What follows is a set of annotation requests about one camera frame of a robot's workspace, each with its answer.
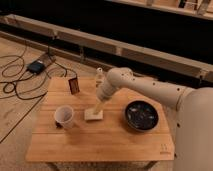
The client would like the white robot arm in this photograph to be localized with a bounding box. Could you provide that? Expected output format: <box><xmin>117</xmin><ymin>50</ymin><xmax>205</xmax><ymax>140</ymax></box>
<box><xmin>97</xmin><ymin>68</ymin><xmax>213</xmax><ymax>171</ymax></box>

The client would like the white plastic cup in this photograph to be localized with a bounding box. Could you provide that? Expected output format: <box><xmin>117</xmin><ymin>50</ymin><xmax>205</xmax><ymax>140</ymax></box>
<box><xmin>54</xmin><ymin>105</ymin><xmax>74</xmax><ymax>129</ymax></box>

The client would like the clear plastic bottle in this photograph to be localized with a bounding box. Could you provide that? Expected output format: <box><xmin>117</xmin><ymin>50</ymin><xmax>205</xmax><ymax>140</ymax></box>
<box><xmin>96</xmin><ymin>67</ymin><xmax>104</xmax><ymax>87</ymax></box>

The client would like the wooden table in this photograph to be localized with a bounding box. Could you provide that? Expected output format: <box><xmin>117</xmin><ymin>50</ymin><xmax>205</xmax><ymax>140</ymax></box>
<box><xmin>26</xmin><ymin>77</ymin><xmax>174</xmax><ymax>162</ymax></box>

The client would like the black round bowl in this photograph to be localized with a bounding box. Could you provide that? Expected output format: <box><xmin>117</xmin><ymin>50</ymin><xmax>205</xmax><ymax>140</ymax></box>
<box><xmin>124</xmin><ymin>100</ymin><xmax>159</xmax><ymax>132</ymax></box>

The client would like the black floor cable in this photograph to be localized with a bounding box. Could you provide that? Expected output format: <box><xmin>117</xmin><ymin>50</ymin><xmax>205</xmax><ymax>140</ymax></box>
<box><xmin>0</xmin><ymin>41</ymin><xmax>69</xmax><ymax>144</ymax></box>

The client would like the wooden shelf rail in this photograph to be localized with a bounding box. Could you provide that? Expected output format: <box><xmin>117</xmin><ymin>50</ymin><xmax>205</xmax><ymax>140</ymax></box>
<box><xmin>0</xmin><ymin>14</ymin><xmax>213</xmax><ymax>82</ymax></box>

